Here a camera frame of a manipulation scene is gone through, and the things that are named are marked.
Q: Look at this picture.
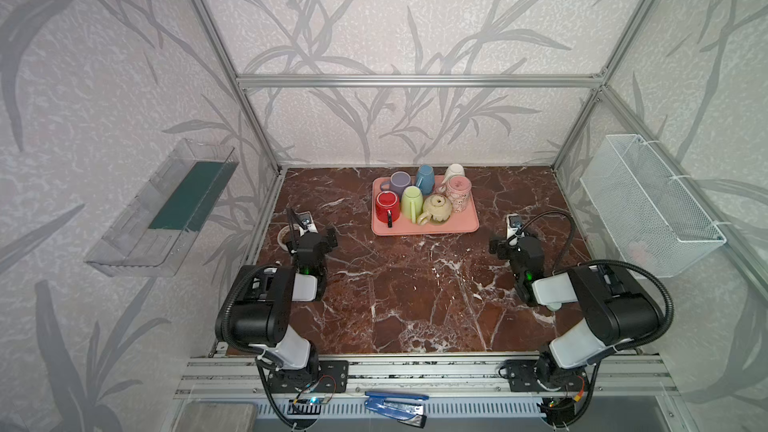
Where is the pink patterned mug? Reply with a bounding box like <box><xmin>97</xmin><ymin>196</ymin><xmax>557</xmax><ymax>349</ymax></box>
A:
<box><xmin>436</xmin><ymin>175</ymin><xmax>472</xmax><ymax>213</ymax></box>

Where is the white wire basket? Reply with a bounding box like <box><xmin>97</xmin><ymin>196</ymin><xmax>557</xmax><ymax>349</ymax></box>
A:
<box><xmin>580</xmin><ymin>134</ymin><xmax>727</xmax><ymax>278</ymax></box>

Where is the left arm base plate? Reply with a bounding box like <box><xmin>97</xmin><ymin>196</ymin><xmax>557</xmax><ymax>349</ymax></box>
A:
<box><xmin>267</xmin><ymin>360</ymin><xmax>350</xmax><ymax>394</ymax></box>

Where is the light green mug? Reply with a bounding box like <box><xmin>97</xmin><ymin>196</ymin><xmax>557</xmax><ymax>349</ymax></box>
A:
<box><xmin>400</xmin><ymin>185</ymin><xmax>424</xmax><ymax>224</ymax></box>

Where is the white mug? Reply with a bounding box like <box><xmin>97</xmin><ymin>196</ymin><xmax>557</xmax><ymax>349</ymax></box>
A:
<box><xmin>444</xmin><ymin>163</ymin><xmax>466</xmax><ymax>182</ymax></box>

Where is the red mug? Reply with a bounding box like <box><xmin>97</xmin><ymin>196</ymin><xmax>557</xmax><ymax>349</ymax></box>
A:
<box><xmin>375</xmin><ymin>190</ymin><xmax>401</xmax><ymax>228</ymax></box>

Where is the purple mug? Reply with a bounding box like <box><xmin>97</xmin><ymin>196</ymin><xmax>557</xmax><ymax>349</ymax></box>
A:
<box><xmin>380</xmin><ymin>171</ymin><xmax>412</xmax><ymax>197</ymax></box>

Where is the pink tray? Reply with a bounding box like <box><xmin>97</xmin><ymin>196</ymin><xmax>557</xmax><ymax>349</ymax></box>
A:
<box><xmin>370</xmin><ymin>177</ymin><xmax>480</xmax><ymax>236</ymax></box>

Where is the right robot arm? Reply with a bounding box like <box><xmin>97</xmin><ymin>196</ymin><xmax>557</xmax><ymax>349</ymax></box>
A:
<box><xmin>489</xmin><ymin>235</ymin><xmax>674</xmax><ymax>391</ymax></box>

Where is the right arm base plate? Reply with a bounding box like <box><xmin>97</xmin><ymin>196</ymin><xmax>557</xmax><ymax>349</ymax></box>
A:
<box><xmin>497</xmin><ymin>359</ymin><xmax>588</xmax><ymax>393</ymax></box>

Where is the blue mug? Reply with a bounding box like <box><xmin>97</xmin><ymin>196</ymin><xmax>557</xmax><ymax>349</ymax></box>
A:
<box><xmin>414</xmin><ymin>164</ymin><xmax>435</xmax><ymax>196</ymax></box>

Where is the clear plastic wall bin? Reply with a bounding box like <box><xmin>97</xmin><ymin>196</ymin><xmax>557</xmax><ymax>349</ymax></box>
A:
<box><xmin>84</xmin><ymin>139</ymin><xmax>239</xmax><ymax>278</ymax></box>

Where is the blue stapler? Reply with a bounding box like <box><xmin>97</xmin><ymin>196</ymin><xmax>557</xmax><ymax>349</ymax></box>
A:
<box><xmin>364</xmin><ymin>391</ymin><xmax>429</xmax><ymax>429</ymax></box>

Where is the tape roll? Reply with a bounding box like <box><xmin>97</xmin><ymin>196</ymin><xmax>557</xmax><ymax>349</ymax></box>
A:
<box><xmin>276</xmin><ymin>226</ymin><xmax>295</xmax><ymax>252</ymax></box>

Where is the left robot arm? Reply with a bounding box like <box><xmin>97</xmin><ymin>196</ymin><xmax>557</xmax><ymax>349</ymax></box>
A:
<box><xmin>214</xmin><ymin>228</ymin><xmax>338</xmax><ymax>388</ymax></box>

